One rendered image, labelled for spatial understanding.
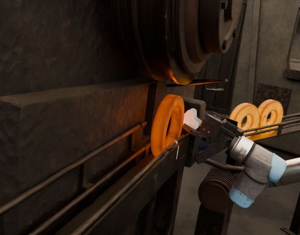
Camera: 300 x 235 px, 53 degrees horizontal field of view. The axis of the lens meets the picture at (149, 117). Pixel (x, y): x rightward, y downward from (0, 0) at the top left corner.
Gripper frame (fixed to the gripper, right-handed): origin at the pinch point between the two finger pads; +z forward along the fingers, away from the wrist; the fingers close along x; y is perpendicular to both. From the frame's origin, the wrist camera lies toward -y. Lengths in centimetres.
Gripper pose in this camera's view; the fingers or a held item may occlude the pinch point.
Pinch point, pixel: (176, 118)
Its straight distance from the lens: 98.6
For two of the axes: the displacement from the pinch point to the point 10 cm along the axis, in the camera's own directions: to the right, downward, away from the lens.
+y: 4.0, -8.5, -3.5
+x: -4.1, 1.7, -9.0
